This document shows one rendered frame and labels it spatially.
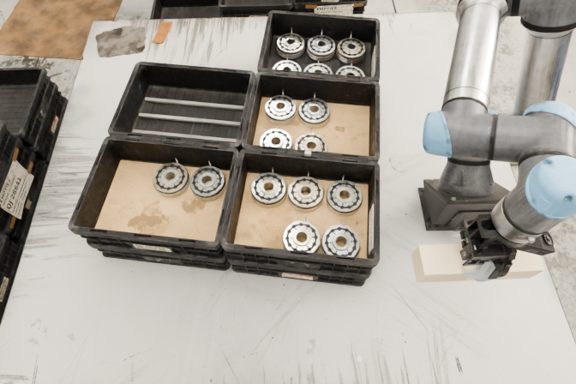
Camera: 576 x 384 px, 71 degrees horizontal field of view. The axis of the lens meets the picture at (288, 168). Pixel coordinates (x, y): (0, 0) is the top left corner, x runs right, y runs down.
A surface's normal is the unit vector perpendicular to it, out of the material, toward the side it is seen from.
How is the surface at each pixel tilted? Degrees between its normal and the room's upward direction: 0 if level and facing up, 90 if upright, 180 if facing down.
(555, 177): 1
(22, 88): 0
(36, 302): 0
